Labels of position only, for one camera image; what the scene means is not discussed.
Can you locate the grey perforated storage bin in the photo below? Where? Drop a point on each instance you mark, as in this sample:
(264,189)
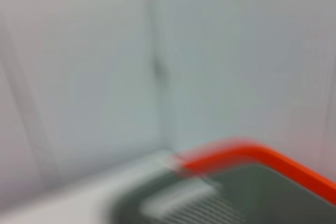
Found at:
(262,195)

